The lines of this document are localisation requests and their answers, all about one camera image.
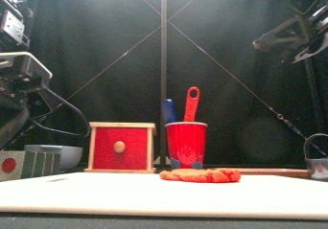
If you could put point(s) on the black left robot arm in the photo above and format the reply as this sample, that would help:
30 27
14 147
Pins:
12 25

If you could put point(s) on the white flat plate board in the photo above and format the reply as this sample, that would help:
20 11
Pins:
163 196

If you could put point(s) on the striped box with red dot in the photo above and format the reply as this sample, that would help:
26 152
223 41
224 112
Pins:
26 165

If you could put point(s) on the grey bowl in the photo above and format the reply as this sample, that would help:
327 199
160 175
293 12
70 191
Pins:
69 154

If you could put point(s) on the black cloth backdrop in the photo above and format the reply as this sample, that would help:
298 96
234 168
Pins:
239 118

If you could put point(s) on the red wooden drawer box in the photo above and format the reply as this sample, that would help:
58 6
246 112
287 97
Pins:
121 148

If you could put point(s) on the flat wooden board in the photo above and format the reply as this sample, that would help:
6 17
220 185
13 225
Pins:
274 172

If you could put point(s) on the red plastic cup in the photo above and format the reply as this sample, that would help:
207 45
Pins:
187 145

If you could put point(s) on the orange crumpled cloth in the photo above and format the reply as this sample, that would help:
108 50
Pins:
202 175

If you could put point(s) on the vertical metal frame pole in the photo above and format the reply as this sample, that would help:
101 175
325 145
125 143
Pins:
164 54

